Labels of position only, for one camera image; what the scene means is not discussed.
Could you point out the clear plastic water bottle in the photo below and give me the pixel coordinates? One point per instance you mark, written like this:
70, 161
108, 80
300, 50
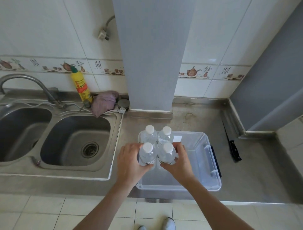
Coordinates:
148, 148
149, 129
166, 130
168, 148

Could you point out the person's left hand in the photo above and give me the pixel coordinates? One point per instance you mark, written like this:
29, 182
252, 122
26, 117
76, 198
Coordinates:
127, 168

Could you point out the person's left forearm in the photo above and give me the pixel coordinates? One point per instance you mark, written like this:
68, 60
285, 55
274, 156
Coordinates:
104, 208

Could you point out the small white round fitting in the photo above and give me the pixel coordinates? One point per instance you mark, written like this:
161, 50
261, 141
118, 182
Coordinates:
122, 110

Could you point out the clear plastic storage bin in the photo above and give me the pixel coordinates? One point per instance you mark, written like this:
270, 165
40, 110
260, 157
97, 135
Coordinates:
189, 161

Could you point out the yellow detergent bottle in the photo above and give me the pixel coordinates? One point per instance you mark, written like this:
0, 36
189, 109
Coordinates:
82, 87

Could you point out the grey sneaker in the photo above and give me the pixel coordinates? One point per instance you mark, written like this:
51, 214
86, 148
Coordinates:
169, 224
142, 228

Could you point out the purple cloth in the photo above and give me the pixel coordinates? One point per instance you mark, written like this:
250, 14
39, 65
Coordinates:
104, 104

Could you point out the person's right forearm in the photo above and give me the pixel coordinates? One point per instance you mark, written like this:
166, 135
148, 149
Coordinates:
213, 206

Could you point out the curved metal faucet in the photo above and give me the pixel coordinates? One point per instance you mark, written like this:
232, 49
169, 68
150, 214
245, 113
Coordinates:
23, 76

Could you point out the stainless steel double sink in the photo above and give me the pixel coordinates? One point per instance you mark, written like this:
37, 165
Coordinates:
71, 142

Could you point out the grey metal scrubber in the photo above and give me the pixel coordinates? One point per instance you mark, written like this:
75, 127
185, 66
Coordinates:
86, 103

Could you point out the metal sink drain strainer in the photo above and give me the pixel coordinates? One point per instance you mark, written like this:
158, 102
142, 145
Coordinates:
90, 150

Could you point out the person's right hand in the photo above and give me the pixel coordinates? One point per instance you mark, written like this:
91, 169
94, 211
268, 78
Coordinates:
182, 173

